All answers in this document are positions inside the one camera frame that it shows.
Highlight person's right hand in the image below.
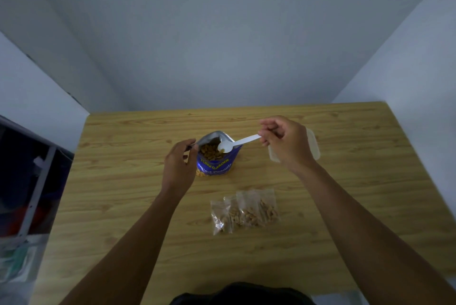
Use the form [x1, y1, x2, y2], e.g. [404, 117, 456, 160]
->
[258, 115, 316, 174]

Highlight person's left hand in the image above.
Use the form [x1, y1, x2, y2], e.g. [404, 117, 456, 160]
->
[161, 138, 200, 199]

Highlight blue foil peanut bag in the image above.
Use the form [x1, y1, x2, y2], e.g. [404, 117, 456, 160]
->
[195, 131, 243, 177]

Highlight white plastic spoon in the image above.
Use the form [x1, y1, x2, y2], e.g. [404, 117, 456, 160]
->
[217, 134, 262, 154]

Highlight person's left forearm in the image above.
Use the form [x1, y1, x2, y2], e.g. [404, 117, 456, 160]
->
[59, 187, 183, 305]

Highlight person's right forearm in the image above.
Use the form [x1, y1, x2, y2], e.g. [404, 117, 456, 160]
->
[290, 160, 456, 305]

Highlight peanuts in foil bag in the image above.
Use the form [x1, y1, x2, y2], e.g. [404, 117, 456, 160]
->
[199, 143, 226, 161]

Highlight clear plastic container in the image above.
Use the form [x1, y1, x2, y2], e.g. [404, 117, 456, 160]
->
[267, 127, 321, 164]

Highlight small clear peanut pouch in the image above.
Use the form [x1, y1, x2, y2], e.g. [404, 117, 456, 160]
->
[236, 189, 280, 228]
[210, 199, 234, 236]
[224, 195, 252, 229]

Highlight person's black shirt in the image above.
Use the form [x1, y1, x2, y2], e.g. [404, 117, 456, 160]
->
[169, 282, 316, 305]

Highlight clear plastic bag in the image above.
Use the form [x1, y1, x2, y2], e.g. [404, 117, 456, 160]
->
[0, 234, 50, 285]

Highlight white metal frame shelf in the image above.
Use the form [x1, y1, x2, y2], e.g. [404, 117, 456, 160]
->
[0, 115, 75, 245]

